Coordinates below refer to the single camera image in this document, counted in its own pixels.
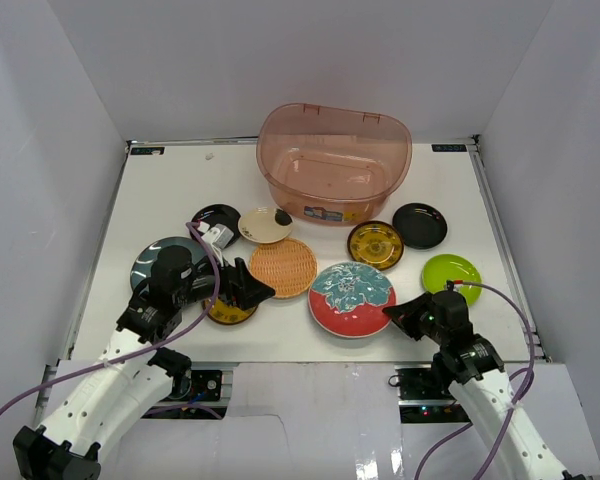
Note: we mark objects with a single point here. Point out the pink translucent plastic bin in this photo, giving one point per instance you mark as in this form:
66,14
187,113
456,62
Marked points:
332,166

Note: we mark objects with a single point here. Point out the lime green plate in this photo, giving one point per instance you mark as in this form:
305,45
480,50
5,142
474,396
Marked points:
442,268

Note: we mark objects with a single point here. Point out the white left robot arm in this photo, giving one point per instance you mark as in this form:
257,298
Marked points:
136,369

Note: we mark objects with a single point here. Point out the cream plate with black spot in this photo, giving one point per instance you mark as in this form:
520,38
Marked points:
265,225

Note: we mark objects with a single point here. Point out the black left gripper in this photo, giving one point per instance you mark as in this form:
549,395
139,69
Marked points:
234,286

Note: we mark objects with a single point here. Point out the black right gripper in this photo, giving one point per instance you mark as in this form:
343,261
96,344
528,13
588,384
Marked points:
405,316

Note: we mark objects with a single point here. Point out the black plate right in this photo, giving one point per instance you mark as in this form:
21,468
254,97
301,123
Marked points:
420,225

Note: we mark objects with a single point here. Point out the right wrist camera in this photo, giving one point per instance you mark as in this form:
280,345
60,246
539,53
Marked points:
457,286

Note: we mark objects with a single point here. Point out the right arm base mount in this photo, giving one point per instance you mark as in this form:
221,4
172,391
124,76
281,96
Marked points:
421,399

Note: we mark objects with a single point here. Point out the woven bamboo tray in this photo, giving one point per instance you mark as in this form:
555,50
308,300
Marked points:
288,266

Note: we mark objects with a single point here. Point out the yellow patterned plate left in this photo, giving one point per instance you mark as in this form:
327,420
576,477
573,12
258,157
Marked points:
227,315

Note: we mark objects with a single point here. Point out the black plate left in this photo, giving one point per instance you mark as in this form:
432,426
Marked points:
220,214

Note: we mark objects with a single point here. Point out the blue-grey glazed plate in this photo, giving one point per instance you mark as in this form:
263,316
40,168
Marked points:
147,257

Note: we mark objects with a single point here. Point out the yellow patterned plate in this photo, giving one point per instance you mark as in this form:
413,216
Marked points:
375,243
227,315

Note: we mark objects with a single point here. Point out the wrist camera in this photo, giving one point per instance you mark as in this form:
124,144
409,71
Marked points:
457,286
218,236

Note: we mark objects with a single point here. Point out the yellow patterned plate right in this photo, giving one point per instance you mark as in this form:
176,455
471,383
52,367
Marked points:
375,243

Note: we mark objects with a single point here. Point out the red and teal floral plate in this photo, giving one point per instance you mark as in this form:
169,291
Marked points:
348,299

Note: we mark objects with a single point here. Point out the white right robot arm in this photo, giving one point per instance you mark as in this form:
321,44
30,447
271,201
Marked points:
468,368

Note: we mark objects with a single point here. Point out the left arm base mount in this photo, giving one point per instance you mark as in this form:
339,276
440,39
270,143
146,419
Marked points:
195,396

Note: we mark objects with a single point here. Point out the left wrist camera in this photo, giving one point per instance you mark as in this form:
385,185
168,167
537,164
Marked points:
218,236

